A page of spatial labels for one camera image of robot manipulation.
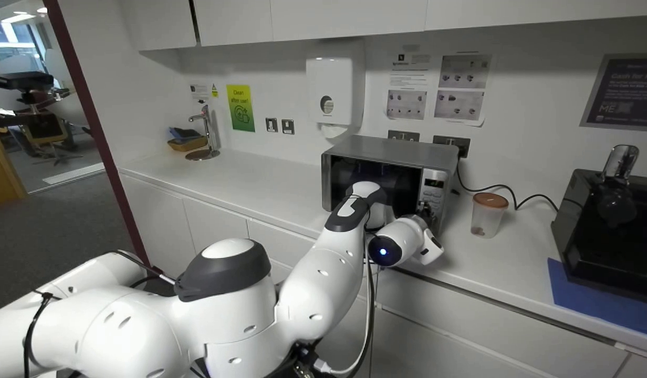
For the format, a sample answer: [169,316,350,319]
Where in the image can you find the white lower cabinets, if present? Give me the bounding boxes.
[123,170,647,378]

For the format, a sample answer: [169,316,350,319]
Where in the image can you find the black power cable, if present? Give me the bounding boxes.
[453,162,563,213]

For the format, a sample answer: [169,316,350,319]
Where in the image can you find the black coffee machine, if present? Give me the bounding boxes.
[550,143,647,299]

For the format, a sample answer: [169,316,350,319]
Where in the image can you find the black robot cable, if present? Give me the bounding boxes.
[311,260,379,378]

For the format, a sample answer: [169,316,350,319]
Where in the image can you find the yellow green wall sign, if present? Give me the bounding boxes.
[228,83,254,132]

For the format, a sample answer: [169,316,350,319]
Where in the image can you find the blue mat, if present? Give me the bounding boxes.
[547,258,647,336]

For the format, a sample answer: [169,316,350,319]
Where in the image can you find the dark framed wall notice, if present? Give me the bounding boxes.
[583,52,647,129]

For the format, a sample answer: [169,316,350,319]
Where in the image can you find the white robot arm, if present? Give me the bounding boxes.
[0,181,443,378]

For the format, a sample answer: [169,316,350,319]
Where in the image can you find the white instruction poster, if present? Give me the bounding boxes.
[382,49,492,127]

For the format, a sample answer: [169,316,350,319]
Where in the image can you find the chrome sink tap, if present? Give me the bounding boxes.
[186,101,221,162]

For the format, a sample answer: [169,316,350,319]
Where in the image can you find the silver microwave oven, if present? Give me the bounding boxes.
[322,137,458,234]

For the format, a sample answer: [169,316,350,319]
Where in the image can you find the white cabinets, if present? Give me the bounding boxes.
[117,0,647,49]
[123,170,647,378]

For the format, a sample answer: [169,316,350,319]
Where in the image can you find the white upper cabinets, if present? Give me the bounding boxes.
[117,0,647,49]

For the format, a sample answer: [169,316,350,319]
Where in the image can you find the white paper towel dispenser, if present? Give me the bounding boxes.
[307,57,353,139]

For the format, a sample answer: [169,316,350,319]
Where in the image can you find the plastic cup brown lid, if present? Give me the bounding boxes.
[471,193,509,236]

